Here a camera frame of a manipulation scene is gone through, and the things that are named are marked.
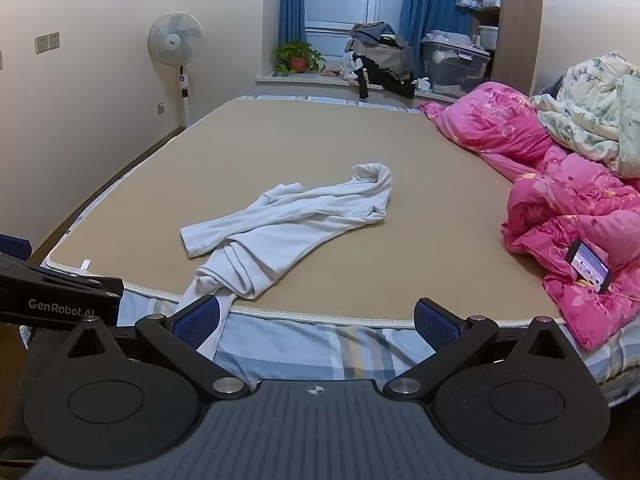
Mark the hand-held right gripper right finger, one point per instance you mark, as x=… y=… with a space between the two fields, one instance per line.
x=437 y=326

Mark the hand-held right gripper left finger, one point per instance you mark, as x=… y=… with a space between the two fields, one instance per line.
x=197 y=321

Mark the white long-sleeved garment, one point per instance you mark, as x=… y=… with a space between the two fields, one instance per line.
x=300 y=220

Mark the pile of dark clothes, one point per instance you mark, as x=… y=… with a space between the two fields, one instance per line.
x=385 y=60

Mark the light folded clothes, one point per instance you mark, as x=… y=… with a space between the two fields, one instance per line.
x=450 y=39

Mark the bed with plaid sheet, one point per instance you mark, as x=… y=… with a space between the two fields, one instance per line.
x=320 y=345

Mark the black smartphone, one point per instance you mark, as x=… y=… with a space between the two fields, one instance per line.
x=587 y=265

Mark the pink floral quilt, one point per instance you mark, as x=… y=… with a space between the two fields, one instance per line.
x=550 y=180

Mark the white tissue pack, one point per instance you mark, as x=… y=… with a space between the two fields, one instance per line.
x=423 y=84

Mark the clear plastic storage box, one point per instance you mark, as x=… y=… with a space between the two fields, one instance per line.
x=455 y=70

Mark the white windowsill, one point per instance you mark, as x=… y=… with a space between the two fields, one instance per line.
x=300 y=79

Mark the white green floral quilt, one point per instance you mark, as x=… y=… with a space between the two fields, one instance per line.
x=590 y=110

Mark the pink cloth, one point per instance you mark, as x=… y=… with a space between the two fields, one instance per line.
x=331 y=73

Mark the potted green plant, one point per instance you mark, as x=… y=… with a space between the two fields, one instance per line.
x=298 y=62

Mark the white standing fan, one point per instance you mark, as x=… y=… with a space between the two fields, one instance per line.
x=175 y=37

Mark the white plastic container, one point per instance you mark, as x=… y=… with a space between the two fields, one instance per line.
x=488 y=37

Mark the wooden bookshelf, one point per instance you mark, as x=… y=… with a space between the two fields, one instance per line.
x=520 y=20

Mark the blue curtain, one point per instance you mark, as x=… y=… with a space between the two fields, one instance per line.
x=430 y=5
x=292 y=0

